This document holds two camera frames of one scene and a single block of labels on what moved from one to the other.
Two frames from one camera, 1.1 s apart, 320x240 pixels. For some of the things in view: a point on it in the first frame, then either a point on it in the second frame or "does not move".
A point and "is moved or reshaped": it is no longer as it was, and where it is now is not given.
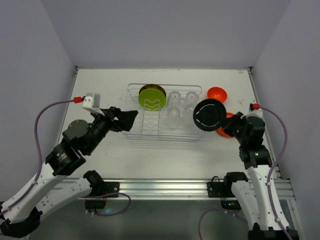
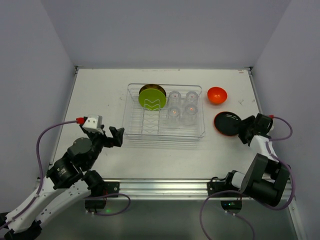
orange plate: x=221 y=130 -> x=216 y=129
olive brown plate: x=152 y=86 does not move
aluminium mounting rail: x=189 y=188 does not move
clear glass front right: x=188 y=114 does not move
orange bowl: x=217 y=93 does not move
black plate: x=208 y=115 is moved or reshaped
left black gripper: x=115 y=119 -> x=107 y=139
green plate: x=152 y=99 does not move
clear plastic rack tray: x=165 y=110 does not move
